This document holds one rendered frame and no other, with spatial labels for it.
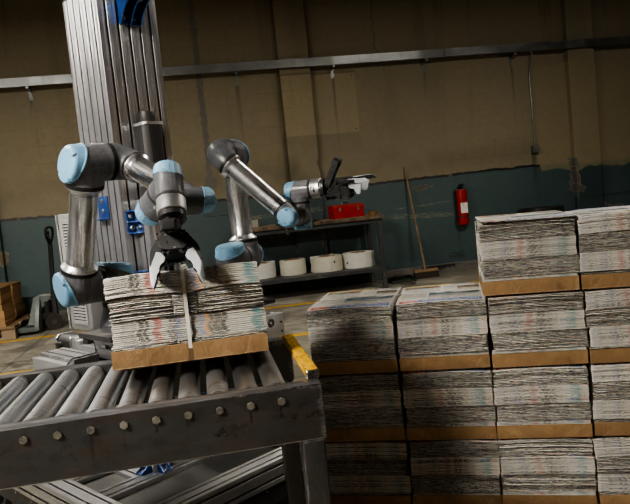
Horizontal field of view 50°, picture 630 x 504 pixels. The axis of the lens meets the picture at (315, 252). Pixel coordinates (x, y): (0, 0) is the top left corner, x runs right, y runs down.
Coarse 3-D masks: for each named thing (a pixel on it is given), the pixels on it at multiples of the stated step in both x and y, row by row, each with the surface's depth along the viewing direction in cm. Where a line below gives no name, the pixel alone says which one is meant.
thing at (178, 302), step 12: (180, 276) 163; (192, 276) 164; (180, 288) 163; (192, 288) 164; (180, 300) 163; (192, 300) 164; (180, 312) 163; (192, 312) 163; (180, 324) 163; (192, 324) 164; (180, 336) 163; (192, 336) 164; (192, 360) 164
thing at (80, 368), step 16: (272, 352) 192; (288, 352) 193; (48, 368) 186; (64, 368) 184; (80, 368) 184; (176, 368) 188; (256, 368) 192; (288, 368) 193; (176, 384) 188; (256, 384) 192; (144, 400) 187
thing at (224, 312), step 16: (208, 272) 164; (224, 272) 165; (240, 272) 165; (256, 272) 166; (208, 288) 164; (224, 288) 165; (240, 288) 165; (256, 288) 166; (208, 304) 164; (224, 304) 164; (240, 304) 165; (256, 304) 166; (208, 320) 164; (224, 320) 165; (240, 320) 165; (256, 320) 166; (208, 336) 164; (224, 336) 164; (256, 352) 167
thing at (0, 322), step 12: (0, 288) 728; (12, 288) 764; (0, 300) 724; (12, 300) 764; (0, 312) 724; (12, 312) 756; (0, 324) 725; (12, 324) 734; (24, 324) 766; (12, 336) 727
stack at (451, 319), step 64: (320, 320) 222; (384, 320) 218; (448, 320) 214; (512, 320) 210; (576, 320) 206; (384, 384) 220; (448, 384) 215; (512, 384) 211; (576, 384) 206; (384, 448) 223; (448, 448) 217; (512, 448) 214; (576, 448) 209
